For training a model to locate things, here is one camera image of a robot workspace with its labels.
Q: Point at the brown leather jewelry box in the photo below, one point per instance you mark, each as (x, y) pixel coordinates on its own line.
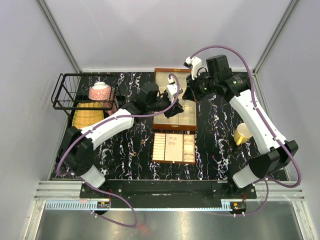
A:
(183, 115)

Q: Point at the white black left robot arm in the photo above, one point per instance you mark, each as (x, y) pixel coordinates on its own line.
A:
(78, 145)

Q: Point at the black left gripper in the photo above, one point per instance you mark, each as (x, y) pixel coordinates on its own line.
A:
(178, 108)

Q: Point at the pink patterned ceramic bowl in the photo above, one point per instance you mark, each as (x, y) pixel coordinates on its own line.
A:
(100, 91)

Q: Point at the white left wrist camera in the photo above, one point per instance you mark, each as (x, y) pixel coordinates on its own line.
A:
(172, 89)

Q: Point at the black wire dish rack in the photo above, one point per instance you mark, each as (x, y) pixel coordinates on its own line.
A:
(73, 88)

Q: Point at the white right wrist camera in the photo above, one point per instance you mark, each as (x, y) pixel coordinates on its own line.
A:
(194, 64)

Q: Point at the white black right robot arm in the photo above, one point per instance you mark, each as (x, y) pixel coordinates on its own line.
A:
(275, 151)

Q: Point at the brown jewelry tray insert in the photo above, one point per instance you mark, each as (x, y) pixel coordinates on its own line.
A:
(174, 148)

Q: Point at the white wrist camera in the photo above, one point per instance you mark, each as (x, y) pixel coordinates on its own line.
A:
(172, 89)
(194, 64)

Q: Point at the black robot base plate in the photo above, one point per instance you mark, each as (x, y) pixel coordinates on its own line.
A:
(165, 194)

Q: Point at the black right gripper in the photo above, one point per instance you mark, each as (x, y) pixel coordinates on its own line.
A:
(191, 93)

